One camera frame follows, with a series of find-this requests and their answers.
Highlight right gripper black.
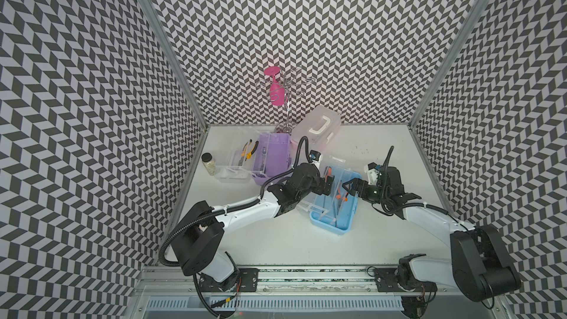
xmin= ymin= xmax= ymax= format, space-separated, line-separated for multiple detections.
xmin=341 ymin=178 xmax=388 ymax=203

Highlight blue toolbox clear lid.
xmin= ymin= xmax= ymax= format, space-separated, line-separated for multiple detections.
xmin=297 ymin=156 xmax=361 ymax=236

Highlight pink toolbox clear lid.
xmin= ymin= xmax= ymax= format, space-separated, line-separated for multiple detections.
xmin=291 ymin=105 xmax=341 ymax=152

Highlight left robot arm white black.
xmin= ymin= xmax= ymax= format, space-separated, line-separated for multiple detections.
xmin=158 ymin=162 xmax=335 ymax=292

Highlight orange black pliers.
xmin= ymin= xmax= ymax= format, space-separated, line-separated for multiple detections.
xmin=335 ymin=182 xmax=348 ymax=202

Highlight purple toolbox clear lid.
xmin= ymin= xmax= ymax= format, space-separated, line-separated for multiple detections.
xmin=213 ymin=126 xmax=292 ymax=185

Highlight yellow black pliers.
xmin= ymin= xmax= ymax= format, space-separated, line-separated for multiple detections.
xmin=237 ymin=139 xmax=259 ymax=167

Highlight pink cup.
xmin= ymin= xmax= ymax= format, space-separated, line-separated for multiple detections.
xmin=264 ymin=66 xmax=286 ymax=106

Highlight small glass jar black lid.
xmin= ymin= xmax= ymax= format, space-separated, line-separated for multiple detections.
xmin=201 ymin=152 xmax=217 ymax=176

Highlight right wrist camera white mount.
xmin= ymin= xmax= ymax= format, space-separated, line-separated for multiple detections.
xmin=363 ymin=162 xmax=380 ymax=184

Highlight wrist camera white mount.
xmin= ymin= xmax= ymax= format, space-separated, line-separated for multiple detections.
xmin=363 ymin=162 xmax=380 ymax=184
xmin=308 ymin=150 xmax=322 ymax=168

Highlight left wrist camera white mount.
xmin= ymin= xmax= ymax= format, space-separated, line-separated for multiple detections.
xmin=308 ymin=150 xmax=322 ymax=168

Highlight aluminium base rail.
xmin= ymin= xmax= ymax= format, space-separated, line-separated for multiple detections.
xmin=132 ymin=264 xmax=510 ymax=319

